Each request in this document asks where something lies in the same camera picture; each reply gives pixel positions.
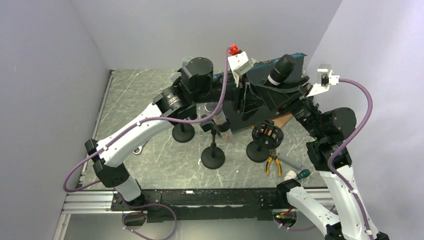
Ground black wireless microphone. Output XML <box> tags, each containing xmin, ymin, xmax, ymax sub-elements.
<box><xmin>264</xmin><ymin>54</ymin><xmax>296</xmax><ymax>87</ymax></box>

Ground yellow handled pliers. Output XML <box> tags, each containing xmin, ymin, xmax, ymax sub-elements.
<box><xmin>265</xmin><ymin>149</ymin><xmax>283</xmax><ymax>177</ymax></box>

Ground left black mic stand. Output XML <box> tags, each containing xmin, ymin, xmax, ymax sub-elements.
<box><xmin>171</xmin><ymin>119</ymin><xmax>195</xmax><ymax>143</ymax></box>

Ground green handled screwdriver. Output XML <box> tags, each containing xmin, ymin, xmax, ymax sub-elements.
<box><xmin>283</xmin><ymin>169</ymin><xmax>311</xmax><ymax>181</ymax></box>

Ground grey microphone on stand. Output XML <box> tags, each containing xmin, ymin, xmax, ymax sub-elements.
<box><xmin>181</xmin><ymin>56</ymin><xmax>193</xmax><ymax>67</ymax></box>

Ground dark blue server chassis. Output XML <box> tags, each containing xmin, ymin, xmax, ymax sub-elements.
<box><xmin>222</xmin><ymin>52</ymin><xmax>309</xmax><ymax>132</ymax></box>

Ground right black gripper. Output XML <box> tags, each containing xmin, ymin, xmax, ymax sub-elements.
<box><xmin>254</xmin><ymin>75</ymin><xmax>326</xmax><ymax>139</ymax></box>

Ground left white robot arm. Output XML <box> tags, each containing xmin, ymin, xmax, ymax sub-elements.
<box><xmin>87</xmin><ymin>53</ymin><xmax>257</xmax><ymax>210</ymax></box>

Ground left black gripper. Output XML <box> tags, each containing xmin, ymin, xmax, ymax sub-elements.
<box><xmin>194</xmin><ymin>70</ymin><xmax>266</xmax><ymax>114</ymax></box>

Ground grey cylinder tube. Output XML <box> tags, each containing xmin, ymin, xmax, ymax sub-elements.
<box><xmin>277</xmin><ymin>152</ymin><xmax>303</xmax><ymax>170</ymax></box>

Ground middle black mic stand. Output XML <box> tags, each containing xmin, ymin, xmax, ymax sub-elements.
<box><xmin>199</xmin><ymin>119</ymin><xmax>230</xmax><ymax>170</ymax></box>

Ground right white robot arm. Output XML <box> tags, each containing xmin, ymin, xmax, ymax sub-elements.
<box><xmin>255</xmin><ymin>77</ymin><xmax>389</xmax><ymax>240</ymax></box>

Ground brown cardboard piece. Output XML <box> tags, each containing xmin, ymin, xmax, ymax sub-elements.
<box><xmin>249</xmin><ymin>113</ymin><xmax>293</xmax><ymax>129</ymax></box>

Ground silver ratchet wrench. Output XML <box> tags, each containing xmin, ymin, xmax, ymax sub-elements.
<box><xmin>133</xmin><ymin>145</ymin><xmax>144</xmax><ymax>155</ymax></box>

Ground black mic stand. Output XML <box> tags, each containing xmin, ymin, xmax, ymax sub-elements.
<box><xmin>199</xmin><ymin>119</ymin><xmax>230</xmax><ymax>170</ymax></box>
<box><xmin>171</xmin><ymin>119</ymin><xmax>195</xmax><ymax>143</ymax></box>

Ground glitter handle microphone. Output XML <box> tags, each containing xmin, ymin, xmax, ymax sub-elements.
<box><xmin>205</xmin><ymin>102</ymin><xmax>233</xmax><ymax>142</ymax></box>

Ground shock mount mic stand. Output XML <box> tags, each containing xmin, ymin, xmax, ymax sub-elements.
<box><xmin>246</xmin><ymin>120</ymin><xmax>284</xmax><ymax>163</ymax></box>

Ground black microphone on stand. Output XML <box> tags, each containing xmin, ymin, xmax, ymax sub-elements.
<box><xmin>169</xmin><ymin>71</ymin><xmax>182</xmax><ymax>86</ymax></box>

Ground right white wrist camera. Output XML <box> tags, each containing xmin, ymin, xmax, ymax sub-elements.
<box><xmin>307</xmin><ymin>64</ymin><xmax>340</xmax><ymax>97</ymax></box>

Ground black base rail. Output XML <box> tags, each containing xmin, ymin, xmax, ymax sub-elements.
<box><xmin>110</xmin><ymin>187</ymin><xmax>290</xmax><ymax>223</ymax></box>

